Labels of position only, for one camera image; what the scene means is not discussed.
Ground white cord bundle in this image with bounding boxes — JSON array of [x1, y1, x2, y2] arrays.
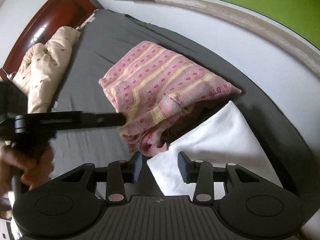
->
[[76, 9, 97, 31]]

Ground person's left hand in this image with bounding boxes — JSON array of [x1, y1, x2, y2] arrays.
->
[[0, 145, 55, 202]]

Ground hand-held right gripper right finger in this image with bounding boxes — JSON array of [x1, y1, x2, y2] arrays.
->
[[177, 151, 262, 205]]

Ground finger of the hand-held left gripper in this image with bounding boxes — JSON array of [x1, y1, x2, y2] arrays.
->
[[14, 110, 127, 134]]

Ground beige spotted duvet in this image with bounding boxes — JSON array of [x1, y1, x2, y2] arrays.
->
[[11, 26, 81, 115]]

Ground bed with grey sheet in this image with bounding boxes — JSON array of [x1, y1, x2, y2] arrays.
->
[[10, 9, 316, 205]]

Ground pink striped knit sweater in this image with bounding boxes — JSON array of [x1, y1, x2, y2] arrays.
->
[[98, 40, 242, 158]]

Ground stone windowsill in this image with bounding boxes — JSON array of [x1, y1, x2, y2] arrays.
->
[[152, 0, 320, 86]]

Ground green mat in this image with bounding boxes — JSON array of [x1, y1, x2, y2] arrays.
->
[[176, 0, 320, 50]]

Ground folded white garment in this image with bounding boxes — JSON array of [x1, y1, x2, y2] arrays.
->
[[146, 100, 286, 201]]

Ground dark red wooden headboard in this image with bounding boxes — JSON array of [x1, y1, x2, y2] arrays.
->
[[0, 0, 101, 81]]

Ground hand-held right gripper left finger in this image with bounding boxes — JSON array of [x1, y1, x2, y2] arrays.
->
[[60, 152, 143, 204]]

